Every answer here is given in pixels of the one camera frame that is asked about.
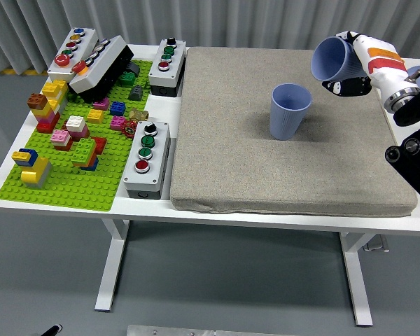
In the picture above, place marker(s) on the brass valve red handwheel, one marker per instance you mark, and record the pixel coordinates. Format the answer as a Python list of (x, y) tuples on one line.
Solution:
[(134, 119)]

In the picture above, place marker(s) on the green studded baseplate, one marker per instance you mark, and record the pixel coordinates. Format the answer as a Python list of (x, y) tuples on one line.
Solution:
[(63, 189)]

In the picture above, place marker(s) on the brown yellow red brick tower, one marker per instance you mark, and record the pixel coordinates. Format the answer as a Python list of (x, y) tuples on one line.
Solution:
[(43, 113)]

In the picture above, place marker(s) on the blue brick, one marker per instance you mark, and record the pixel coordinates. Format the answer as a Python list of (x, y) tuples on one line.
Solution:
[(117, 108)]

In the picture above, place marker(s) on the grey three-button knob box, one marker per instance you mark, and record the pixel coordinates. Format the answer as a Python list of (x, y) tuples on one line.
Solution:
[(176, 59)]

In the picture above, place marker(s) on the magenta brick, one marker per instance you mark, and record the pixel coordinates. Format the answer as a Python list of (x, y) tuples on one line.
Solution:
[(101, 104), (117, 123)]

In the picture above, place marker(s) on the tilted white black-base button box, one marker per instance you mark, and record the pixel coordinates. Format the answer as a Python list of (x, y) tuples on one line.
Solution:
[(101, 66)]

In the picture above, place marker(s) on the yellow black floor tape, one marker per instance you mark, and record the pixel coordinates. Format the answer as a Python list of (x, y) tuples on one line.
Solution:
[(17, 71)]

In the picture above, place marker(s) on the yellow blue grey brick duck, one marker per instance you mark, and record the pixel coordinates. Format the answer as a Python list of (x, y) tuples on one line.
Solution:
[(35, 171)]

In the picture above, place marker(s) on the grey metal floor bracket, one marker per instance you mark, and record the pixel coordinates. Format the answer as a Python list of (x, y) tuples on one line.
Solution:
[(378, 244)]

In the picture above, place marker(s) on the grey-brown fabric mat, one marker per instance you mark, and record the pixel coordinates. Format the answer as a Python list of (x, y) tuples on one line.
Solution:
[(238, 140)]

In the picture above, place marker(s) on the white pink brick stack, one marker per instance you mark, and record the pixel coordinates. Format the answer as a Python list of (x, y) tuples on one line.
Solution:
[(76, 126)]

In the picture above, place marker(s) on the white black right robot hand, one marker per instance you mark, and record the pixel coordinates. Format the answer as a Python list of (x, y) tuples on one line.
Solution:
[(381, 63)]

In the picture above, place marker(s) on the dark grey arch brick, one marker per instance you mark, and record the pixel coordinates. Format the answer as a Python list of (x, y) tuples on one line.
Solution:
[(134, 68)]

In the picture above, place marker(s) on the grey four-button control box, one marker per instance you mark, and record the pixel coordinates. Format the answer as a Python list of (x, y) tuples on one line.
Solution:
[(159, 147)]

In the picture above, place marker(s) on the yellow white brick stack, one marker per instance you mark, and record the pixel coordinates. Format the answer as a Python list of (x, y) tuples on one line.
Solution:
[(55, 89)]

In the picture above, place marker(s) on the green orange red brick stack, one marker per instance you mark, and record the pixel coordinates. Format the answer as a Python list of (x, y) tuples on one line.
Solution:
[(84, 152)]

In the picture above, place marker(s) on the white table leg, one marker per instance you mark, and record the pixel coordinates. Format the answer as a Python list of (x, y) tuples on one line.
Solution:
[(110, 269), (357, 280)]

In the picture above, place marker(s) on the pink red brick stack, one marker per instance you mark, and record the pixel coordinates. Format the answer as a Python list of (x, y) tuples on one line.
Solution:
[(60, 139)]

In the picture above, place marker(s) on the blue ribbed plastic cup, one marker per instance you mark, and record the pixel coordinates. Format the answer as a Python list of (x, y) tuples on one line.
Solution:
[(330, 59), (287, 120)]

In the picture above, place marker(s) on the dark green brick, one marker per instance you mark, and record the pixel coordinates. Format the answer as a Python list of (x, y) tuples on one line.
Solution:
[(127, 78)]

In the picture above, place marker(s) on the grey pleated curtain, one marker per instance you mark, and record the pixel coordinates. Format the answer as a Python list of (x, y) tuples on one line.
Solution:
[(231, 21)]

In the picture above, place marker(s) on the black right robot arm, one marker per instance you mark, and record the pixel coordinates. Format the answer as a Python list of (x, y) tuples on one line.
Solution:
[(416, 157)]

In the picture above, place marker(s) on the grey sloped brick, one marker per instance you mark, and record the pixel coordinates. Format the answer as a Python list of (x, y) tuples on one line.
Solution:
[(136, 94)]

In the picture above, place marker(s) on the white five-button control box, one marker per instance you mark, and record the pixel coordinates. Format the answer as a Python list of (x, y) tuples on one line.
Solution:
[(85, 40)]

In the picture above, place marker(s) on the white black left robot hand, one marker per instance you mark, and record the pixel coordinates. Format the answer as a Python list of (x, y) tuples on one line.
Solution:
[(52, 330)]

